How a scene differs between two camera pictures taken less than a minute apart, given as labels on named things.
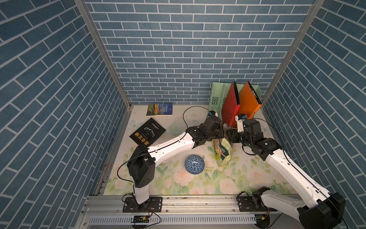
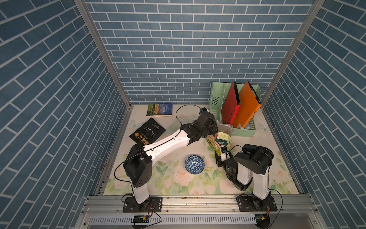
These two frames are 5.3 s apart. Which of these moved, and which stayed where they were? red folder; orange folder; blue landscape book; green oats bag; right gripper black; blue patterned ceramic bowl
Moved: right gripper black; green oats bag
Stayed: orange folder; blue patterned ceramic bowl; blue landscape book; red folder
